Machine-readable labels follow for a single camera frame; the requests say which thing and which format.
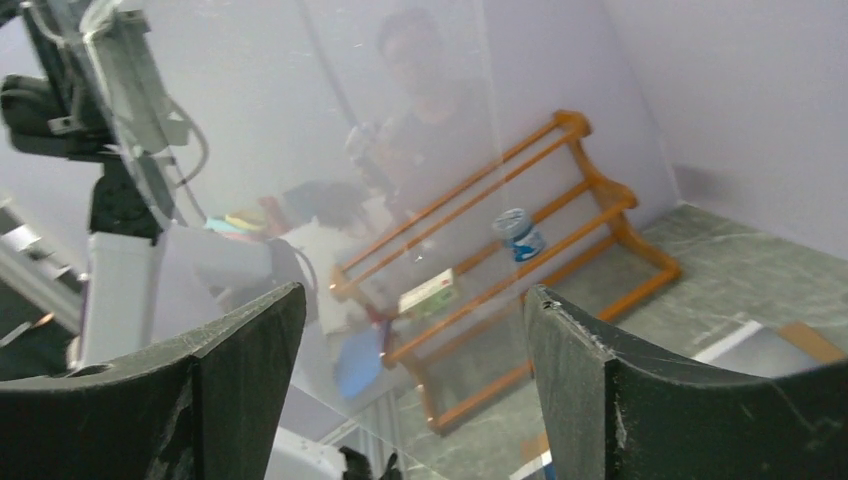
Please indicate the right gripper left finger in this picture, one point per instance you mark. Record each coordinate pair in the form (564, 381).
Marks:
(202, 405)

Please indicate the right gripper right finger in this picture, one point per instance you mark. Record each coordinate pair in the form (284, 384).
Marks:
(616, 406)

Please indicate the clear acrylic sheet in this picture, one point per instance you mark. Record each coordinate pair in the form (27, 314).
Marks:
(351, 124)

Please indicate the printed photo of people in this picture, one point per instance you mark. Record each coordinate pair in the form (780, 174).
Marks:
(752, 349)

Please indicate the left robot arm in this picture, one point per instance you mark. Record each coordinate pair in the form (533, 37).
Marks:
(102, 100)

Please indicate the brown backing board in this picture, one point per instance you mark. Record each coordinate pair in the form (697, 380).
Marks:
(811, 342)

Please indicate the blue white round can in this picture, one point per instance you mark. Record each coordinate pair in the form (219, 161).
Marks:
(517, 231)

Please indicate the small white green box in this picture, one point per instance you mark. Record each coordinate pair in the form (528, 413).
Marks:
(430, 297)

